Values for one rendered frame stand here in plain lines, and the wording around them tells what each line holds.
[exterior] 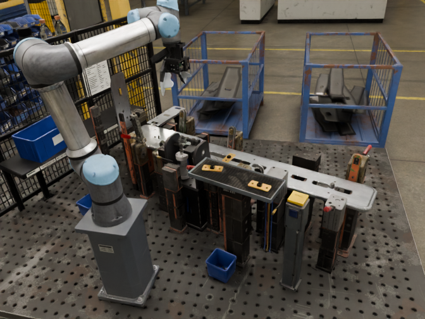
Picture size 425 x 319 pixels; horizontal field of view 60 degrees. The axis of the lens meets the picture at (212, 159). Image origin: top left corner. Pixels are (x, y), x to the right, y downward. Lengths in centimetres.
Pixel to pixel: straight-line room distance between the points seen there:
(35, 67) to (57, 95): 17
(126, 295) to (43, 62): 96
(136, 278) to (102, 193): 42
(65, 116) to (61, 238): 88
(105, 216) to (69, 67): 54
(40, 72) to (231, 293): 110
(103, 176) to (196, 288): 66
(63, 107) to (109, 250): 55
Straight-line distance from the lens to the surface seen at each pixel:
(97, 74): 246
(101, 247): 147
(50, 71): 116
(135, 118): 191
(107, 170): 130
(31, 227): 221
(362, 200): 167
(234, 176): 145
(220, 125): 407
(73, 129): 136
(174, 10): 143
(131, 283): 158
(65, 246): 201
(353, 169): 178
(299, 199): 135
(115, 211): 138
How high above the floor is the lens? 199
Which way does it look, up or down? 32 degrees down
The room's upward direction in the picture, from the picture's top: 4 degrees counter-clockwise
